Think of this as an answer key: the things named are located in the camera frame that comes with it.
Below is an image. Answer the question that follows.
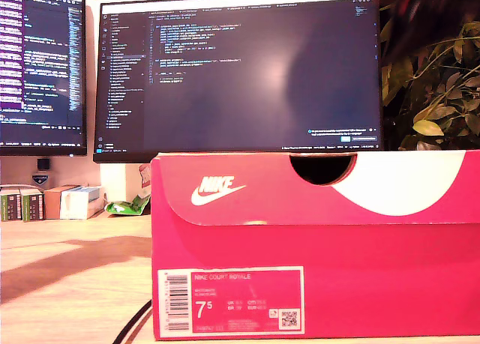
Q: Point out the red Nike shoebox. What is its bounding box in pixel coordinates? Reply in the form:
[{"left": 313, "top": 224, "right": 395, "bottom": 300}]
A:
[{"left": 151, "top": 149, "right": 480, "bottom": 340}]

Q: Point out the white and blue box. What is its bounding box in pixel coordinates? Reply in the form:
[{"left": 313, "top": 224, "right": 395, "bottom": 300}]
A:
[{"left": 59, "top": 186, "right": 107, "bottom": 221}]

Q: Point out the brown cardboard box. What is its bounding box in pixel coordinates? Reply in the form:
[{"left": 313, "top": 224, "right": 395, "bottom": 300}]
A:
[{"left": 43, "top": 185, "right": 80, "bottom": 220}]

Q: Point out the small green box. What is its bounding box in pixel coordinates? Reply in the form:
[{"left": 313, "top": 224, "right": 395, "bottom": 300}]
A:
[
  {"left": 19, "top": 189, "right": 46, "bottom": 223},
  {"left": 0, "top": 189, "right": 23, "bottom": 223}
]

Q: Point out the green leafy houseplant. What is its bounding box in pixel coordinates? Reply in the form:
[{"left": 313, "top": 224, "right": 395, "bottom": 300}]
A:
[{"left": 379, "top": 2, "right": 480, "bottom": 152}]

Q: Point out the large computer monitor code editor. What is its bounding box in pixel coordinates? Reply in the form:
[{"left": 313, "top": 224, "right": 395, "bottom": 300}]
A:
[{"left": 93, "top": 0, "right": 385, "bottom": 164}]

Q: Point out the white bag with red print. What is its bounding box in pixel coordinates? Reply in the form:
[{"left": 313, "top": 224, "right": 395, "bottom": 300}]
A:
[{"left": 136, "top": 163, "right": 153, "bottom": 201}]

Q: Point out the green plastic bag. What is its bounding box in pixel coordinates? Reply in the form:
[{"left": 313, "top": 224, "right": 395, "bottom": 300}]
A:
[{"left": 104, "top": 194, "right": 152, "bottom": 217}]

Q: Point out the computer monitor with purple terminal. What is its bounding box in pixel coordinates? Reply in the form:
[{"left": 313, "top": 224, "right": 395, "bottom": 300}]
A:
[{"left": 0, "top": 0, "right": 88, "bottom": 157}]

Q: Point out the black cable on table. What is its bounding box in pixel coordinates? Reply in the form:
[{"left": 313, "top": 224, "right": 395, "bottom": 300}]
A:
[{"left": 112, "top": 298, "right": 154, "bottom": 344}]

